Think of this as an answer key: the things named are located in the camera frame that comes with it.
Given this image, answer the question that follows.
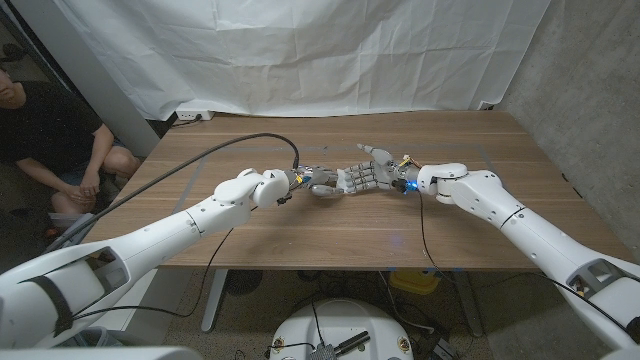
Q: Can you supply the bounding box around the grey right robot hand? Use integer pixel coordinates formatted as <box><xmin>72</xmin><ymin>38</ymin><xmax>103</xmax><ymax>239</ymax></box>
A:
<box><xmin>335</xmin><ymin>143</ymin><xmax>421</xmax><ymax>195</ymax></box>

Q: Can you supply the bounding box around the person in black shirt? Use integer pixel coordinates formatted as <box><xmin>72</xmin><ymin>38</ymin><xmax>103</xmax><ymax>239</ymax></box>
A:
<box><xmin>0</xmin><ymin>67</ymin><xmax>141</xmax><ymax>216</ymax></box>

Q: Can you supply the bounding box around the black cable on torso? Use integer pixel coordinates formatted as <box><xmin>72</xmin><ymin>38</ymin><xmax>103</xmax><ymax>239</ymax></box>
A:
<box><xmin>264</xmin><ymin>298</ymin><xmax>324</xmax><ymax>352</ymax></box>

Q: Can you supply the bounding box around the white table leg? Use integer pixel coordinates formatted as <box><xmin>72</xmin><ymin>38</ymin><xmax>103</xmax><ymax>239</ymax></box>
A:
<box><xmin>200</xmin><ymin>269</ymin><xmax>230</xmax><ymax>334</ymax></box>

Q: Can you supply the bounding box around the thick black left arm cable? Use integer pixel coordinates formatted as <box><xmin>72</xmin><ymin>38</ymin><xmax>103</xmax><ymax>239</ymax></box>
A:
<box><xmin>44</xmin><ymin>132</ymin><xmax>301</xmax><ymax>251</ymax></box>

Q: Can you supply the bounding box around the grey table leg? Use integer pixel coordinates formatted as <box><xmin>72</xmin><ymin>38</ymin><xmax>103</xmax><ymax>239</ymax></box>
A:
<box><xmin>452</xmin><ymin>271</ymin><xmax>485</xmax><ymax>338</ymax></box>

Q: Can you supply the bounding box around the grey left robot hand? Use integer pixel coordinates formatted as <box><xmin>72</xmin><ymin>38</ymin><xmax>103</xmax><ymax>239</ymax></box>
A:
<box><xmin>289</xmin><ymin>165</ymin><xmax>346</xmax><ymax>199</ymax></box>

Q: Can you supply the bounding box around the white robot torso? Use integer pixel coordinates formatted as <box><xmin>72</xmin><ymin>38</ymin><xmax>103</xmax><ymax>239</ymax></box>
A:
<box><xmin>269</xmin><ymin>298</ymin><xmax>415</xmax><ymax>360</ymax></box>

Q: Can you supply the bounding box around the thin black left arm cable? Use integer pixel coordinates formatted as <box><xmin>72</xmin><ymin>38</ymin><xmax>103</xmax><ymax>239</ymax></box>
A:
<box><xmin>72</xmin><ymin>227</ymin><xmax>236</xmax><ymax>321</ymax></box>

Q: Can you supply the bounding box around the translucent plastic bin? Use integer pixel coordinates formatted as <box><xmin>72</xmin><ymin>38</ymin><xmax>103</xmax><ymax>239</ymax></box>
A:
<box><xmin>47</xmin><ymin>212</ymin><xmax>96</xmax><ymax>246</ymax></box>

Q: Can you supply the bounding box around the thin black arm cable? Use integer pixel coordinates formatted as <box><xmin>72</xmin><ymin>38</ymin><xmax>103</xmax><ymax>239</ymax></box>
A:
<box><xmin>417</xmin><ymin>191</ymin><xmax>632</xmax><ymax>332</ymax></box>
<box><xmin>72</xmin><ymin>227</ymin><xmax>236</xmax><ymax>321</ymax></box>

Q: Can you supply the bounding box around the yellow object under table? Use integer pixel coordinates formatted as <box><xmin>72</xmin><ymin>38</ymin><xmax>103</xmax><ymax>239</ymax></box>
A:
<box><xmin>388</xmin><ymin>269</ymin><xmax>444</xmax><ymax>296</ymax></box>

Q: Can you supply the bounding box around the black bag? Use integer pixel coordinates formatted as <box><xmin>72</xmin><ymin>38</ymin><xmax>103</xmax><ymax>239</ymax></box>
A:
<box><xmin>0</xmin><ymin>207</ymin><xmax>51</xmax><ymax>261</ymax></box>

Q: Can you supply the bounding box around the black power adapter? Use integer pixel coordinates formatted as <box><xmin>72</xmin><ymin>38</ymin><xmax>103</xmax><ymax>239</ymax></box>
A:
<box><xmin>414</xmin><ymin>332</ymin><xmax>459</xmax><ymax>360</ymax></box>

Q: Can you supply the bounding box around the white power strip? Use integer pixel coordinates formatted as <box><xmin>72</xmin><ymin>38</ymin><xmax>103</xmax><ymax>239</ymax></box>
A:
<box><xmin>175</xmin><ymin>109</ymin><xmax>215</xmax><ymax>122</ymax></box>

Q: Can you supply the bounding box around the white backdrop cloth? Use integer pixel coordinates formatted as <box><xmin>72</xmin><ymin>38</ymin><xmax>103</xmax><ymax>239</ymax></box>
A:
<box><xmin>52</xmin><ymin>0</ymin><xmax>551</xmax><ymax>121</ymax></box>

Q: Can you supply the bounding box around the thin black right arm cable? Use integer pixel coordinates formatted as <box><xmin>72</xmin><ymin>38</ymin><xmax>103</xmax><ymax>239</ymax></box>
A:
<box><xmin>417</xmin><ymin>191</ymin><xmax>632</xmax><ymax>332</ymax></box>

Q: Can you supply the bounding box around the round black object under table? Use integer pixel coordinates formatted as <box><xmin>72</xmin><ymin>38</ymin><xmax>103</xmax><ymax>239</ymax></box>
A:
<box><xmin>224</xmin><ymin>269</ymin><xmax>264</xmax><ymax>296</ymax></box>

